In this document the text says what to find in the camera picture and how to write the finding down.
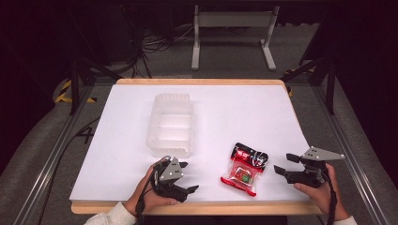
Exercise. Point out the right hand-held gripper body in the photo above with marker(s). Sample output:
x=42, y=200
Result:
x=309, y=177

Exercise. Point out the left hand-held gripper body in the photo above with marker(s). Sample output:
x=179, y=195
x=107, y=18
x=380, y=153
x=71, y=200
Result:
x=171, y=172

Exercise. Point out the person's right hand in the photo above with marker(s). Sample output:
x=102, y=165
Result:
x=324, y=197

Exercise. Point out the person's left hand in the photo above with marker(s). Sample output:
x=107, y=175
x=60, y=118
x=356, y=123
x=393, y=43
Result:
x=149, y=196

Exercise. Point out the red and black snack packet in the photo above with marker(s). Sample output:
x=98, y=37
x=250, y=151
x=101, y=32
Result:
x=245, y=170

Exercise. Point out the translucent plastic container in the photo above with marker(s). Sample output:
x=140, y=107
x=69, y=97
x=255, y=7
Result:
x=170, y=125

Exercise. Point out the white table mat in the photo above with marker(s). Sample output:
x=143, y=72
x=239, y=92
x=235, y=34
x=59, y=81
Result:
x=225, y=115

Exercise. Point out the black metal stand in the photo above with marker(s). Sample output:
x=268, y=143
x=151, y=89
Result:
x=75, y=84
x=330, y=84

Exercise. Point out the yellow black hazard tape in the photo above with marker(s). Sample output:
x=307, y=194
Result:
x=64, y=93

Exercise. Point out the aluminium floor rail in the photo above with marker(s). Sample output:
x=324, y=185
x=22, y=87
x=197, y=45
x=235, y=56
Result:
x=53, y=156
x=350, y=150

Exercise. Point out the white metal table frame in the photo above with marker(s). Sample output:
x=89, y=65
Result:
x=234, y=19

